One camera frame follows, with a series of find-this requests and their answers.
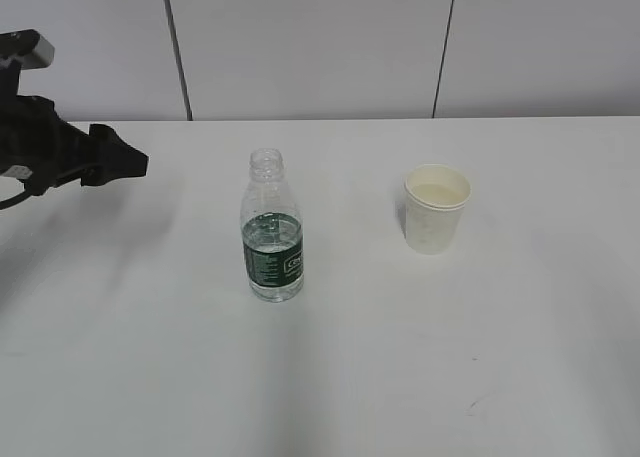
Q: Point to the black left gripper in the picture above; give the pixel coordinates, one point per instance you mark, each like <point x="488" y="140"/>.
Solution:
<point x="42" y="151"/>

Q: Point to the clear green-label water bottle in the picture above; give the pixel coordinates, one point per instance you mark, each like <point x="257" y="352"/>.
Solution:
<point x="271" y="230"/>

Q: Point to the white paper cup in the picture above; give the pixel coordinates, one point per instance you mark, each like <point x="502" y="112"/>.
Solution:
<point x="435" y="197"/>

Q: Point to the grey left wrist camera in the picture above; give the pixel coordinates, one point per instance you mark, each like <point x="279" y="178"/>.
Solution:
<point x="42" y="53"/>

